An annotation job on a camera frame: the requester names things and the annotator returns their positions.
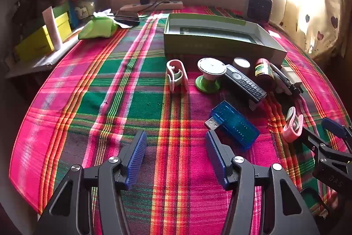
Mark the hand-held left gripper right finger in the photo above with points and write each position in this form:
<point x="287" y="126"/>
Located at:
<point x="216" y="160"/>

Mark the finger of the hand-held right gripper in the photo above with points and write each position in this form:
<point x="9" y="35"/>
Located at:
<point x="334" y="125"/>
<point x="313" y="140"/>

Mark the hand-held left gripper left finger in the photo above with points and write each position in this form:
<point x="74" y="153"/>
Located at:
<point x="136" y="158"/>

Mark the pink oval case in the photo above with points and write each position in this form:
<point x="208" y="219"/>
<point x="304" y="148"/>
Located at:
<point x="291" y="130"/>

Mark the blue usb tester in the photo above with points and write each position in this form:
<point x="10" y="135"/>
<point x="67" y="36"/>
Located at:
<point x="236" y="125"/>

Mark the white charger plug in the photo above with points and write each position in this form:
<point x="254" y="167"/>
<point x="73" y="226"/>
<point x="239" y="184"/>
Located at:
<point x="291" y="74"/>

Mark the dark grey rectangular device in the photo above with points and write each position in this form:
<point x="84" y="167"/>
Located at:
<point x="280" y="76"/>

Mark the black remote control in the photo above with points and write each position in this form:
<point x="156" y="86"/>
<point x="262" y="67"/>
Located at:
<point x="244" y="85"/>

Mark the brown bottle red cap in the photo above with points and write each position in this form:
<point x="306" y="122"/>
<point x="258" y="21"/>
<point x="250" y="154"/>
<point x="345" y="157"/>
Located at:
<point x="262" y="71"/>

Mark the green white round stand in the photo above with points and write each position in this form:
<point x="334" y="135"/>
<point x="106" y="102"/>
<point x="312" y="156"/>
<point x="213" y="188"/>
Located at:
<point x="210" y="67"/>

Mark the small white round can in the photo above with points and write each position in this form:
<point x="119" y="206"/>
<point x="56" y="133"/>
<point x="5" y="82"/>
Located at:
<point x="241" y="63"/>

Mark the pink green plaid blanket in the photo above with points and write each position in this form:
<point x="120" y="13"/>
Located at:
<point x="110" y="100"/>

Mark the heart print curtain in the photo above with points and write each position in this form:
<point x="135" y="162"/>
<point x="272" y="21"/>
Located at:
<point x="316" y="17"/>

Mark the grey flat board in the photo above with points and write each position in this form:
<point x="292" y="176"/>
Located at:
<point x="41" y="63"/>

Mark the grey desktop fan heater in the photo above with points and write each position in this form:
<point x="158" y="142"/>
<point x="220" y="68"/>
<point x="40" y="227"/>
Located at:
<point x="258" y="8"/>

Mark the black smartphone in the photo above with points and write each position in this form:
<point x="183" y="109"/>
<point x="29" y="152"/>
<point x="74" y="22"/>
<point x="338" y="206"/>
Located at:
<point x="126" y="16"/>

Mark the yellow green cardboard box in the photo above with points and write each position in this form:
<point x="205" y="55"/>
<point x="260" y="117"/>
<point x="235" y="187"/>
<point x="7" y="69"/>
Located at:
<point x="35" y="42"/>

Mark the white tube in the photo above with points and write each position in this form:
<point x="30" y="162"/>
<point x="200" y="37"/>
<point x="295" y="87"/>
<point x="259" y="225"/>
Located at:
<point x="52" y="28"/>

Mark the white power strip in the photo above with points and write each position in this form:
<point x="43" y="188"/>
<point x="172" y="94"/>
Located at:
<point x="165" y="5"/>

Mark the blue box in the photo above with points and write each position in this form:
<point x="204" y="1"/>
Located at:
<point x="73" y="14"/>

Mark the clear plastic container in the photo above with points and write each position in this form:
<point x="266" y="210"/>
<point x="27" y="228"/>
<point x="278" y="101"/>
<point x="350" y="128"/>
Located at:
<point x="88" y="8"/>

